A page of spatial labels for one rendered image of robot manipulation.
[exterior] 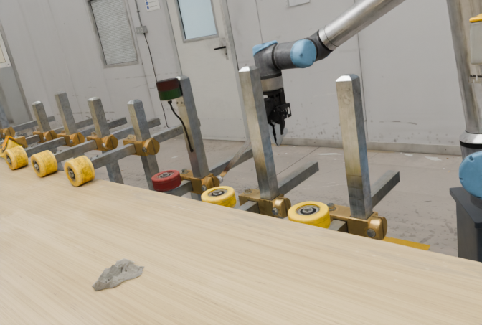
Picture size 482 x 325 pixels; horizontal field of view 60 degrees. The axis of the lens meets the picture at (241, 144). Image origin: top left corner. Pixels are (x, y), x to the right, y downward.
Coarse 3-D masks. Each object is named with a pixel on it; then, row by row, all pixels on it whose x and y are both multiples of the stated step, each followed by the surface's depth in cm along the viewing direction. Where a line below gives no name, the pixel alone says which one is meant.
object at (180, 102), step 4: (160, 80) 111; (164, 80) 109; (168, 80) 108; (176, 88) 110; (180, 96) 112; (164, 100) 111; (168, 100) 110; (176, 100) 115; (180, 100) 114; (176, 104) 115; (180, 104) 114; (184, 104) 113; (172, 108) 112; (176, 116) 113; (180, 120) 114; (184, 128) 115; (188, 136) 116; (188, 140) 117
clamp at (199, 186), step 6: (180, 174) 126; (186, 174) 125; (192, 174) 124; (210, 174) 121; (192, 180) 121; (198, 180) 120; (204, 180) 119; (210, 180) 118; (216, 180) 120; (192, 186) 122; (198, 186) 120; (204, 186) 118; (210, 186) 119; (216, 186) 120; (192, 192) 123; (198, 192) 121
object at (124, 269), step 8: (120, 264) 73; (128, 264) 70; (104, 272) 70; (112, 272) 70; (120, 272) 70; (128, 272) 70; (136, 272) 70; (104, 280) 69; (112, 280) 68; (120, 280) 69; (96, 288) 67
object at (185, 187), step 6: (246, 150) 142; (240, 156) 138; (246, 156) 140; (252, 156) 143; (222, 162) 133; (228, 162) 134; (240, 162) 138; (210, 168) 130; (216, 168) 130; (222, 168) 132; (216, 174) 130; (186, 180) 123; (180, 186) 119; (186, 186) 121; (162, 192) 117; (168, 192) 116; (174, 192) 118; (180, 192) 119; (186, 192) 121
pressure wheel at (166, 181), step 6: (156, 174) 118; (162, 174) 118; (168, 174) 117; (174, 174) 115; (156, 180) 114; (162, 180) 113; (168, 180) 113; (174, 180) 114; (180, 180) 117; (156, 186) 114; (162, 186) 114; (168, 186) 114; (174, 186) 115
